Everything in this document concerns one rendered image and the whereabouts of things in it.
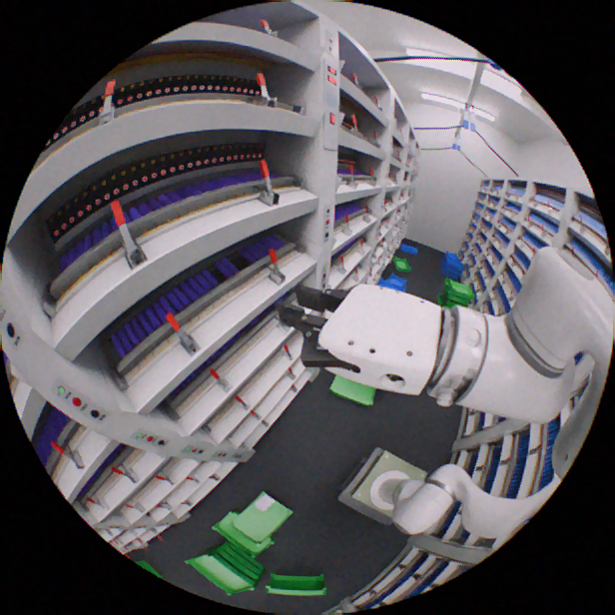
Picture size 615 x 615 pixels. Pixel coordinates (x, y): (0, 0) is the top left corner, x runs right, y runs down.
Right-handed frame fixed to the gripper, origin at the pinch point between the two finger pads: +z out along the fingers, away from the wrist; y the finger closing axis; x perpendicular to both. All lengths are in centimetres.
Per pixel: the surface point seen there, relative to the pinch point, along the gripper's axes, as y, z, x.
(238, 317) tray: -0.5, 19.5, -8.9
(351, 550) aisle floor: -58, -47, -119
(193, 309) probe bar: -7.0, 24.2, -3.1
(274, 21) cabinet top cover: 27, 13, 73
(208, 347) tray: -9.6, 18.9, -9.3
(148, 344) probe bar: -18.8, 24.3, -2.9
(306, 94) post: 31, 13, 39
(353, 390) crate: 39, 9, -108
